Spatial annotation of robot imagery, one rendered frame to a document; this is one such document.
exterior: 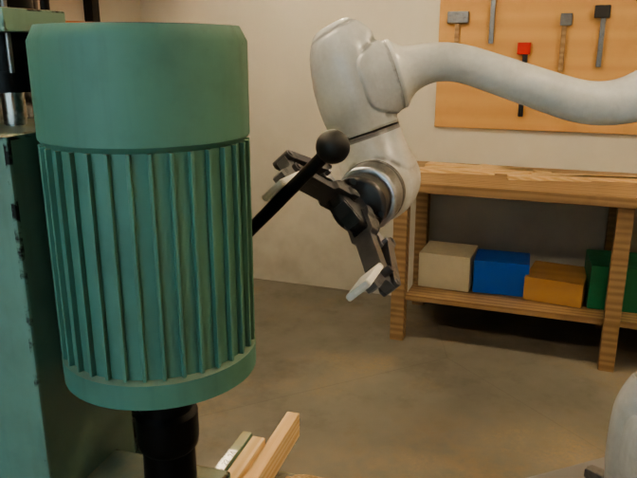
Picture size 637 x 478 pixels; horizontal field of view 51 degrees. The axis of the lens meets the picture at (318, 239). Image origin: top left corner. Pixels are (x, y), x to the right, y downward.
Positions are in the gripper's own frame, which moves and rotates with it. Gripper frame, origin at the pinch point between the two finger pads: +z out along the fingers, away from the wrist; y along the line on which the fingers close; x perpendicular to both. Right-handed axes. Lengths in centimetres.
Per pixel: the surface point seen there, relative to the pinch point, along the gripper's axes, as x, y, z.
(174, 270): -2.5, 5.5, 20.3
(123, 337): -8.8, 4.1, 22.5
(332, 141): 8.5, 6.4, 1.6
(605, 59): 50, -25, -313
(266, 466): -31.5, -19.2, -9.1
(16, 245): -12.3, 15.9, 21.1
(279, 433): -32.1, -18.3, -16.7
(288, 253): -162, 4, -325
